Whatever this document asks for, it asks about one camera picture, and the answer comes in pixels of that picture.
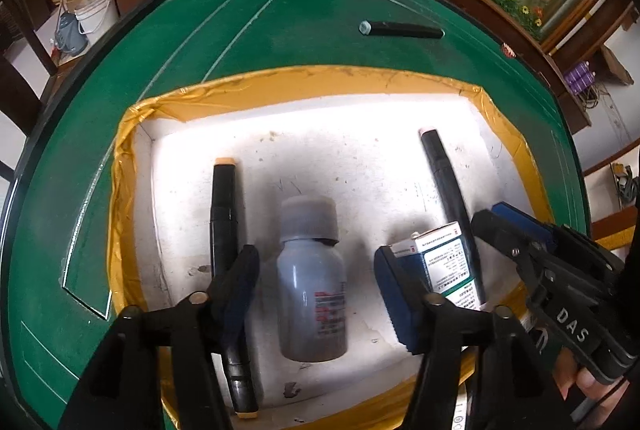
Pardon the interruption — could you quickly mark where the black marker with grey end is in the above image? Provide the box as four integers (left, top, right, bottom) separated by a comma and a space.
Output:
358, 20, 446, 41

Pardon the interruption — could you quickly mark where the thick black marker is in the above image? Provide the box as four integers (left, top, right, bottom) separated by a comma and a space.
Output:
419, 128, 487, 305

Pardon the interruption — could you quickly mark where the black marker with orange ends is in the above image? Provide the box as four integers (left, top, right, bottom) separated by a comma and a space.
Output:
210, 157, 261, 421

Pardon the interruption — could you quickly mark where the person's right hand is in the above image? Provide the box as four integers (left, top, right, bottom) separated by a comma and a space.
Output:
552, 350, 631, 426

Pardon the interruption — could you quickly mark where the pack of purple bottles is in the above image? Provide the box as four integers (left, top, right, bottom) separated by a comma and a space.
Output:
564, 62, 596, 95

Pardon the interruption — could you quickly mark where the white foam box yellow tape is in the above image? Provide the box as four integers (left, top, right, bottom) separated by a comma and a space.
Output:
107, 67, 553, 430

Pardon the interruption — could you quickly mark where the white bottle with grey cap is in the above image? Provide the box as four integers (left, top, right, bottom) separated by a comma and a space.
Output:
276, 196, 348, 363

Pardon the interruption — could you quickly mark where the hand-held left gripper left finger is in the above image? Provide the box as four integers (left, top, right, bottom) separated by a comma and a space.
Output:
57, 244, 261, 430

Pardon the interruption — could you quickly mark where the dark wooden chair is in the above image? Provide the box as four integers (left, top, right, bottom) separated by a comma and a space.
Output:
0, 0, 61, 141

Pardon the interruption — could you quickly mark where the blue and white medicine box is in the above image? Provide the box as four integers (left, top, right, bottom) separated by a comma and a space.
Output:
389, 221, 487, 311

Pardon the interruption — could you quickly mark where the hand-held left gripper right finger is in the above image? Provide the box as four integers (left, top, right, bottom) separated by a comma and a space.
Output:
374, 245, 576, 430

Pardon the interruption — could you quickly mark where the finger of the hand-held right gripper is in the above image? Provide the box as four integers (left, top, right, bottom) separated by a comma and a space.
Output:
470, 209, 540, 271
492, 202, 556, 247

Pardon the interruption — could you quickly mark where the grey dustpan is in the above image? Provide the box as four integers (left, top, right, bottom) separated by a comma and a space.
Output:
54, 12, 88, 53

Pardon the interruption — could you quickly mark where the cardboard box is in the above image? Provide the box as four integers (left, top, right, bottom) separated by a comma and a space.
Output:
597, 44, 633, 85

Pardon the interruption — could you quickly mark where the white plastic bucket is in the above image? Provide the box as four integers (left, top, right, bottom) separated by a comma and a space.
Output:
75, 0, 121, 35

